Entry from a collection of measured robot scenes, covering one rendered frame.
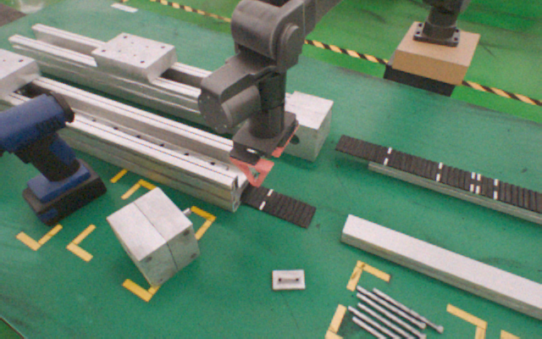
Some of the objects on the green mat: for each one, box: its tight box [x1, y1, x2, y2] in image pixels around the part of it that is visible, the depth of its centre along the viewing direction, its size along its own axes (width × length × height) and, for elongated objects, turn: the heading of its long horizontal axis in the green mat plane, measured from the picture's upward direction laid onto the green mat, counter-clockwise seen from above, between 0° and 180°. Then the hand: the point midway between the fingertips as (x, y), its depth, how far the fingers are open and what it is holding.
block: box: [276, 92, 334, 162], centre depth 78 cm, size 9×12×10 cm
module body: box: [0, 76, 257, 212], centre depth 79 cm, size 80×10×8 cm, turn 65°
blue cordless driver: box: [0, 92, 107, 226], centre depth 60 cm, size 8×20×22 cm, turn 137°
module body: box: [9, 25, 291, 136], centre depth 91 cm, size 80×10×8 cm, turn 65°
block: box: [107, 187, 201, 290], centre depth 58 cm, size 10×11×10 cm
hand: (265, 166), depth 61 cm, fingers open, 8 cm apart
